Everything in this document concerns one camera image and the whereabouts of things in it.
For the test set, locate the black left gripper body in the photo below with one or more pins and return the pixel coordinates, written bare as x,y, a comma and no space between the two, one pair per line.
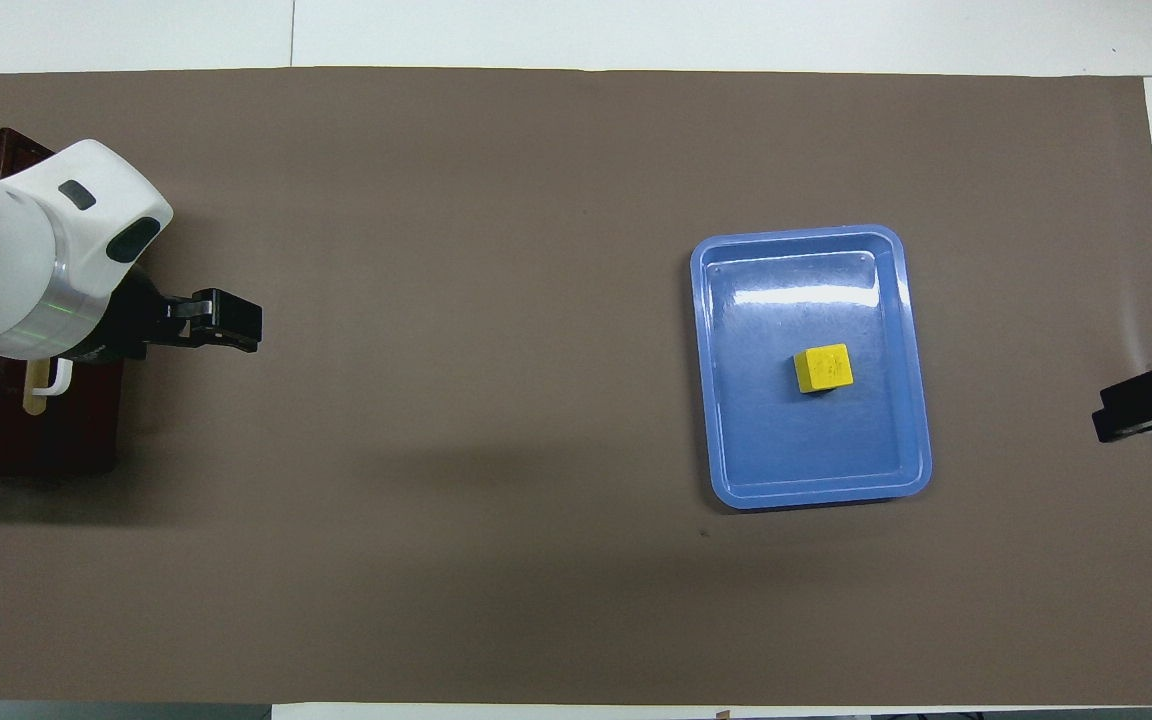
136,325

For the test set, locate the yellow cube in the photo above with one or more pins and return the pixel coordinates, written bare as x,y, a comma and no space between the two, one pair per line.
824,366

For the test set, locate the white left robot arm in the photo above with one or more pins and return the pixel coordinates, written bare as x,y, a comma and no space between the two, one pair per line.
26,260

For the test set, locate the brown table mat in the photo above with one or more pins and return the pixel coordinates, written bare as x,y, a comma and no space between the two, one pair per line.
486,450

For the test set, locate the blue plastic tray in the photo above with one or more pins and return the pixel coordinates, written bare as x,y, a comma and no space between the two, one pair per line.
786,450

